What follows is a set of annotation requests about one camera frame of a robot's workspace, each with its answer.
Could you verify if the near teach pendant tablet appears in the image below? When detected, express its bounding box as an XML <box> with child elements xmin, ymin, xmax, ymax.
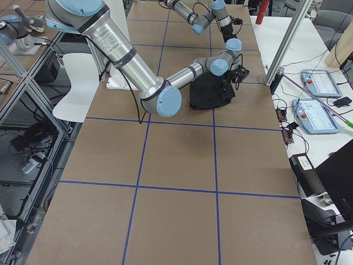
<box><xmin>292</xmin><ymin>98</ymin><xmax>341</xmax><ymax>135</ymax></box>

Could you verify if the black monitor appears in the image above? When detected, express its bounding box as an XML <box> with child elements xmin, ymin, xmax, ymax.
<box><xmin>316</xmin><ymin>141</ymin><xmax>353</xmax><ymax>220</ymax></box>

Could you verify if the red cylinder bottle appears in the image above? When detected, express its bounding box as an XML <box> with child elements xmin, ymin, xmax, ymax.
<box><xmin>255</xmin><ymin>0</ymin><xmax>270</xmax><ymax>25</ymax></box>

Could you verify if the white plastic chair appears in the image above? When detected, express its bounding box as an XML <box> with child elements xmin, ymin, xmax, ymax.
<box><xmin>52</xmin><ymin>53</ymin><xmax>100</xmax><ymax>123</ymax></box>

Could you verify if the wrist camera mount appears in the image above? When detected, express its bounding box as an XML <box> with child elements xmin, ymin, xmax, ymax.
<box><xmin>237</xmin><ymin>65</ymin><xmax>250</xmax><ymax>83</ymax></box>
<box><xmin>231</xmin><ymin>18</ymin><xmax>243</xmax><ymax>25</ymax></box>

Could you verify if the teach pendant tablet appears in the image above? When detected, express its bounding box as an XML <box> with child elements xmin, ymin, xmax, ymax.
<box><xmin>301</xmin><ymin>69</ymin><xmax>342</xmax><ymax>98</ymax></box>
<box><xmin>292</xmin><ymin>98</ymin><xmax>341</xmax><ymax>135</ymax></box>

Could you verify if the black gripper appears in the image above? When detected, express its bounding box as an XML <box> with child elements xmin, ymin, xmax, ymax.
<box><xmin>220</xmin><ymin>23</ymin><xmax>237</xmax><ymax>41</ymax></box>
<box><xmin>227</xmin><ymin>67</ymin><xmax>240</xmax><ymax>84</ymax></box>

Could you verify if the far teach pendant tablet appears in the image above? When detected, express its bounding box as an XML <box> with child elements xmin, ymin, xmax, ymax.
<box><xmin>301</xmin><ymin>69</ymin><xmax>342</xmax><ymax>98</ymax></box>

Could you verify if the black printed t-shirt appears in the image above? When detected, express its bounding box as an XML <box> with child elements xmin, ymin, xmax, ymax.
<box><xmin>189</xmin><ymin>72</ymin><xmax>235</xmax><ymax>110</ymax></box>

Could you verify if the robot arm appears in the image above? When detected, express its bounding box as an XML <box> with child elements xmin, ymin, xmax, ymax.
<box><xmin>46</xmin><ymin>1</ymin><xmax>242</xmax><ymax>117</ymax></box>
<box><xmin>159</xmin><ymin>0</ymin><xmax>243</xmax><ymax>42</ymax></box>

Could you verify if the spare robot arm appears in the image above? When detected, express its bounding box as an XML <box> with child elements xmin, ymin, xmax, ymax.
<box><xmin>1</xmin><ymin>4</ymin><xmax>45</xmax><ymax>56</ymax></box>

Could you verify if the aluminium frame post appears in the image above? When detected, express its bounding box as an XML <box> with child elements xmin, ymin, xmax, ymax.
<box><xmin>264</xmin><ymin>0</ymin><xmax>312</xmax><ymax>86</ymax></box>

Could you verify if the green tipped grabber stick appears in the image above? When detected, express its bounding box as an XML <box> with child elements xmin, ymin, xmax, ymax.
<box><xmin>283</xmin><ymin>75</ymin><xmax>353</xmax><ymax>128</ymax></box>

